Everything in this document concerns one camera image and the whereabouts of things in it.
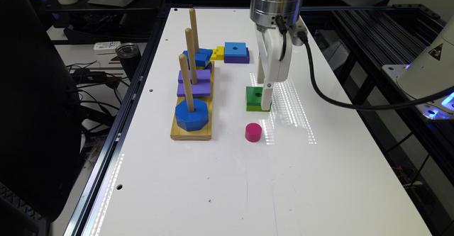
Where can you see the green square block with hole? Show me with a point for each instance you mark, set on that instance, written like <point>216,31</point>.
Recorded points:
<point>253,98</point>

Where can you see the magenta cylinder block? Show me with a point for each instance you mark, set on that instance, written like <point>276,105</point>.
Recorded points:
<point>253,132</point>

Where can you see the middle wooden peg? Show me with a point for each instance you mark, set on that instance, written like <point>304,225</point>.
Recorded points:
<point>191,55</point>

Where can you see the light blue square block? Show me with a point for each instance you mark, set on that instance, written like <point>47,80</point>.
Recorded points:
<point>232,49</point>

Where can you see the wooden base board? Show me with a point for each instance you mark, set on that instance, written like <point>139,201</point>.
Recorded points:
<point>178,133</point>

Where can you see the wooden peg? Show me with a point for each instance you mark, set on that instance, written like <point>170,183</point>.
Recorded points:
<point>186,82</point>
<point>191,55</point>
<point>192,16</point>

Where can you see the black tumbler cup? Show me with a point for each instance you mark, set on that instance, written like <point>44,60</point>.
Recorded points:
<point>129,56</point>

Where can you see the purple square block on peg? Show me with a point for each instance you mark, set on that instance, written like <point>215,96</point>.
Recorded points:
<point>203,87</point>

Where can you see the blue block on far peg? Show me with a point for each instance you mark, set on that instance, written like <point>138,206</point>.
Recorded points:
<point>202,58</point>

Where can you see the white remote device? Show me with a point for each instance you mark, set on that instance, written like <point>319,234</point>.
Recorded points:
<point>106,48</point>

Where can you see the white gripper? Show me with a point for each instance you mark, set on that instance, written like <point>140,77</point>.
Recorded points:
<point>275,52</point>

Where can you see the far wooden peg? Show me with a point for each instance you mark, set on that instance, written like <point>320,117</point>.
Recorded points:
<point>192,16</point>

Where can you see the blue octagon block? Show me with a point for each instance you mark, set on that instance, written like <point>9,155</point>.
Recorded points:
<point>190,121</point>

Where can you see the near wooden peg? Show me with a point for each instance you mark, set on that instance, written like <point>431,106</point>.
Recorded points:
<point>186,82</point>

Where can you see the dark purple square block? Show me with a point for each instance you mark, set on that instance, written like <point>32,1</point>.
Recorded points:
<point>238,60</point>

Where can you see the black chair back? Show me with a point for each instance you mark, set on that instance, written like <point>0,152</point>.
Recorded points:
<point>40,137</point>

